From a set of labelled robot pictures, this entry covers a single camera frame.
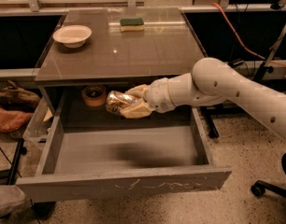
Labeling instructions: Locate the orange cable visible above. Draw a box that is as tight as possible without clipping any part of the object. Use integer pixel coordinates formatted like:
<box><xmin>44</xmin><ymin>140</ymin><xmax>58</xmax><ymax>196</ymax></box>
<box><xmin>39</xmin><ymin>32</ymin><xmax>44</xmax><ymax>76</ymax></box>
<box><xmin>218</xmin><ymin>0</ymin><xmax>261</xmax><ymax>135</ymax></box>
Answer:
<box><xmin>210</xmin><ymin>2</ymin><xmax>286</xmax><ymax>69</ymax></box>

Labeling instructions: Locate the open grey top drawer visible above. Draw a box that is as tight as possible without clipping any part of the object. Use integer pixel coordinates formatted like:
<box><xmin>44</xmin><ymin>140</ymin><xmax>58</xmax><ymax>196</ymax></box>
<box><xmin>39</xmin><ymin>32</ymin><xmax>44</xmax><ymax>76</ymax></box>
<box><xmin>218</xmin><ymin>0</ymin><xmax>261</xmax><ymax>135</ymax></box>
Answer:
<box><xmin>17</xmin><ymin>87</ymin><xmax>231</xmax><ymax>203</ymax></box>

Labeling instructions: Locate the black power adapter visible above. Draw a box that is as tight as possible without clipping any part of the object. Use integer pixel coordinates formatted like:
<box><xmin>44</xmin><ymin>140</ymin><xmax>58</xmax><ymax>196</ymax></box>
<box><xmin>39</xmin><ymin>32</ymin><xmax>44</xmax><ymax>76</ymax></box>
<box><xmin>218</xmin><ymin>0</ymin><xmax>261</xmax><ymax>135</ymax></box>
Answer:
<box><xmin>228</xmin><ymin>59</ymin><xmax>244</xmax><ymax>68</ymax></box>

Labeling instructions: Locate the brown bag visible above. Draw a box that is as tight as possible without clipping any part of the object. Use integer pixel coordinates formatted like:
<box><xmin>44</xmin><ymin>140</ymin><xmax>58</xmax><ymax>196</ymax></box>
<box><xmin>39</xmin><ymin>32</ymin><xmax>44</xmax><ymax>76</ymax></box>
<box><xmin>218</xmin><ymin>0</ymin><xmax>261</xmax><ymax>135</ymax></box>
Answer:
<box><xmin>0</xmin><ymin>80</ymin><xmax>40</xmax><ymax>112</ymax></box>

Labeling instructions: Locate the black office chair base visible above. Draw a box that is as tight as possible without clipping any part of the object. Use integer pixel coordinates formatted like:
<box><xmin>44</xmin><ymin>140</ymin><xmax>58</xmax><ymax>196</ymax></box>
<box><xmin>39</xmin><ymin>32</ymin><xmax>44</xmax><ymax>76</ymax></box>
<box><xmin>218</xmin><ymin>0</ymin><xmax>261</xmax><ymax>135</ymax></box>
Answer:
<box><xmin>250</xmin><ymin>148</ymin><xmax>286</xmax><ymax>202</ymax></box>

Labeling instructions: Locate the black stand leg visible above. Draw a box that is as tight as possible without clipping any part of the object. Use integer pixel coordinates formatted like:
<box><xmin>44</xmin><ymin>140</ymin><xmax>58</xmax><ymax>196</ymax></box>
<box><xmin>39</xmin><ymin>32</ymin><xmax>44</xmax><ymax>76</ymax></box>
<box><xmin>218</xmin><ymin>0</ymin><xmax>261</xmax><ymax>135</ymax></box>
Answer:
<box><xmin>7</xmin><ymin>139</ymin><xmax>27</xmax><ymax>185</ymax></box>

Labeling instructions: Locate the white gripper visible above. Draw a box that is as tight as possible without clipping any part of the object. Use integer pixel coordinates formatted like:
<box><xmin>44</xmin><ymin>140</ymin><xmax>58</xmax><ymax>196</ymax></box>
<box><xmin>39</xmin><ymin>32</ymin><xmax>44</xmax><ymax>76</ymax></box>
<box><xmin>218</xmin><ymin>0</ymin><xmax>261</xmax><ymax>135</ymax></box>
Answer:
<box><xmin>121</xmin><ymin>77</ymin><xmax>175</xmax><ymax>119</ymax></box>

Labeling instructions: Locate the orange cloth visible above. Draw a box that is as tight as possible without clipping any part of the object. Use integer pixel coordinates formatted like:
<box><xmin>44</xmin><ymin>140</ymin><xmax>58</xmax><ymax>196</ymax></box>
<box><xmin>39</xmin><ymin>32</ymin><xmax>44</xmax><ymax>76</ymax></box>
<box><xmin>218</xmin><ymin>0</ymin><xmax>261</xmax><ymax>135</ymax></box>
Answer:
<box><xmin>0</xmin><ymin>106</ymin><xmax>33</xmax><ymax>133</ymax></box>

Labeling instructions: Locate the green yellow sponge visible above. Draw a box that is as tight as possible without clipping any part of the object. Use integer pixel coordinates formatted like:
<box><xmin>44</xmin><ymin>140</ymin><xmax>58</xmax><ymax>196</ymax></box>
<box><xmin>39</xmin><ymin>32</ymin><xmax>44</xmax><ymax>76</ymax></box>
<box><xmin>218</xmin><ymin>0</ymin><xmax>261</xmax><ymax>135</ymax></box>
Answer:
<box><xmin>120</xmin><ymin>18</ymin><xmax>144</xmax><ymax>32</ymax></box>

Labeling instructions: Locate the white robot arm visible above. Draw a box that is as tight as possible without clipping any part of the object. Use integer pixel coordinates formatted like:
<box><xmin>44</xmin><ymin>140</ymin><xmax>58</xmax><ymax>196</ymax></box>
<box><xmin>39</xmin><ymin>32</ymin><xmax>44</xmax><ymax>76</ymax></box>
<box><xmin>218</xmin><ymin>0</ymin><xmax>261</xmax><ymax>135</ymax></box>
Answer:
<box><xmin>126</xmin><ymin>58</ymin><xmax>286</xmax><ymax>141</ymax></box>

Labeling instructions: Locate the brown tape roll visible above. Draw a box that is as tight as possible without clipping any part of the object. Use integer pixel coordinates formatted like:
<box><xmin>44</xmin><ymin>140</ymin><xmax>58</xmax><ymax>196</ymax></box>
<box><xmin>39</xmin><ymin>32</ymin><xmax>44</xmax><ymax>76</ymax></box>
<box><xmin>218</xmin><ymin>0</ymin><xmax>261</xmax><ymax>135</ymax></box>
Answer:
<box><xmin>81</xmin><ymin>85</ymin><xmax>107</xmax><ymax>106</ymax></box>

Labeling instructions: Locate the white bowl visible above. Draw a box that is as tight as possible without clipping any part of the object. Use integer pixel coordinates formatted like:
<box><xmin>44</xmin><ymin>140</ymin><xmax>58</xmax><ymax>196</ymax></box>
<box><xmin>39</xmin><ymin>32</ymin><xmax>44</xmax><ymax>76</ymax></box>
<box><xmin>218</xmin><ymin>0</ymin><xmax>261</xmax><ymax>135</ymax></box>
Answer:
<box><xmin>52</xmin><ymin>25</ymin><xmax>92</xmax><ymax>49</ymax></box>

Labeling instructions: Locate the clear plastic bin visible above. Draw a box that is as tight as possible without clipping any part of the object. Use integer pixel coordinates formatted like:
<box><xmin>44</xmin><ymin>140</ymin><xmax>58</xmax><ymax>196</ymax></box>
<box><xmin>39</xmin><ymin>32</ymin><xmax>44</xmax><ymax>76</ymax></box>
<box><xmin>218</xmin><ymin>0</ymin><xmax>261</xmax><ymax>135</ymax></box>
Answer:
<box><xmin>23</xmin><ymin>98</ymin><xmax>53</xmax><ymax>149</ymax></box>

